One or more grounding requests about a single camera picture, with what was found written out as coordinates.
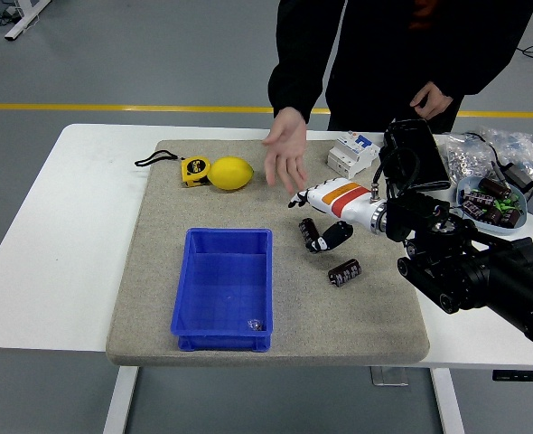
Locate person's right hand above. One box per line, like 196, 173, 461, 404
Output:
261, 107, 309, 196

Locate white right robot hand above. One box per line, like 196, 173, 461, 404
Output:
287, 178, 379, 254

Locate person's left hand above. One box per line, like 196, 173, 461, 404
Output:
409, 80, 455, 119

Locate long dark brown battery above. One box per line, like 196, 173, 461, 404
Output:
297, 217, 322, 249

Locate short dark brown battery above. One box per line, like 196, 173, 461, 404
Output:
327, 257, 363, 288

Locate blue plastic box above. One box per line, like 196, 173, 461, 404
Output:
170, 227, 274, 353

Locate black rectangular case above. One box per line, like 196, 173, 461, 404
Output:
378, 118, 452, 193

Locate white circuit breaker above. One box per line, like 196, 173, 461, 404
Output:
326, 129, 381, 182

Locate clear bag of metal washers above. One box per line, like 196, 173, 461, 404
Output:
437, 132, 498, 191

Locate yellow lemon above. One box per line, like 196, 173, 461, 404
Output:
207, 156, 255, 192

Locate person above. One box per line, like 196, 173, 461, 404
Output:
268, 0, 533, 133

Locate light blue bowl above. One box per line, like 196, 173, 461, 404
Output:
455, 175, 528, 235

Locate clear bag of blue parts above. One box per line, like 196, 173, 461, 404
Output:
478, 125, 533, 182

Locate yellow tape measure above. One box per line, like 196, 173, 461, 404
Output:
134, 152, 212, 188

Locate grey-brown mat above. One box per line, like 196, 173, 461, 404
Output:
105, 138, 430, 368

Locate black power adapter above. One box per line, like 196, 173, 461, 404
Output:
503, 161, 533, 193

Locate green plastic pieces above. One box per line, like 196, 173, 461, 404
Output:
491, 194, 521, 214

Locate white table leg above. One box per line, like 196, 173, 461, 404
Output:
430, 368, 466, 434
102, 365, 139, 434

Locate black table control panel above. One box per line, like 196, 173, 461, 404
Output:
491, 370, 533, 382

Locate grey metal table bracket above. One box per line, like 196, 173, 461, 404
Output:
369, 366, 410, 387

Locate white metal frame foot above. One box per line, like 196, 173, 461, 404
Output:
3, 0, 53, 42

